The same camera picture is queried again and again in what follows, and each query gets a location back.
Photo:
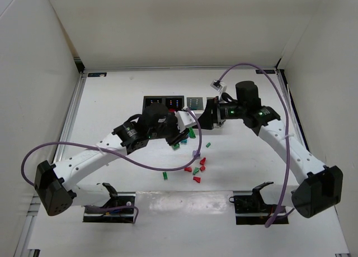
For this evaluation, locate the green square lego brick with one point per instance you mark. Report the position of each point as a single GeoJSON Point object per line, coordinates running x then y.
{"type": "Point", "coordinates": [176, 146]}

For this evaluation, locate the red lego slope top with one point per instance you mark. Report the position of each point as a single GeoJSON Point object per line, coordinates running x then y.
{"type": "Point", "coordinates": [202, 161]}

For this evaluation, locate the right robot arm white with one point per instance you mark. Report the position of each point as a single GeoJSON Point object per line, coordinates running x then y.
{"type": "Point", "coordinates": [318, 188]}

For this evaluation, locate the black double bin container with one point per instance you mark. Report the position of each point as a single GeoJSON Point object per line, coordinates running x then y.
{"type": "Point", "coordinates": [171, 102]}

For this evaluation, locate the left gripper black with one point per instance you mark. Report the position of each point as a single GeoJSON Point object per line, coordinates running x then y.
{"type": "Point", "coordinates": [173, 136]}

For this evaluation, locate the purple lego brick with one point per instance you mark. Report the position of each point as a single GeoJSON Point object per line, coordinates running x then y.
{"type": "Point", "coordinates": [196, 154]}

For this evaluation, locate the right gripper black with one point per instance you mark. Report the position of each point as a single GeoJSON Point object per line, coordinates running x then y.
{"type": "Point", "coordinates": [216, 112]}

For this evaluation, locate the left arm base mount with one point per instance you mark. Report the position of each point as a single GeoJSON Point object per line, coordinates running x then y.
{"type": "Point", "coordinates": [119, 208]}

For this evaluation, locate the red lego slope bottom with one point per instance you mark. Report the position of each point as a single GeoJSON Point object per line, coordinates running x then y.
{"type": "Point", "coordinates": [197, 179]}

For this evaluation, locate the white double bin container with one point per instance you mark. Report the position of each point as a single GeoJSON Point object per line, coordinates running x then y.
{"type": "Point", "coordinates": [197, 105]}

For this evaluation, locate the green lego slope middle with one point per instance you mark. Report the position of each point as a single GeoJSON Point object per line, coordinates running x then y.
{"type": "Point", "coordinates": [196, 170]}

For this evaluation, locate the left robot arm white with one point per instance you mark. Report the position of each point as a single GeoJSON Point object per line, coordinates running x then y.
{"type": "Point", "coordinates": [58, 184]}

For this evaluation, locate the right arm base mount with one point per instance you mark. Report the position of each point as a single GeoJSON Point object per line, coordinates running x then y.
{"type": "Point", "coordinates": [250, 208]}

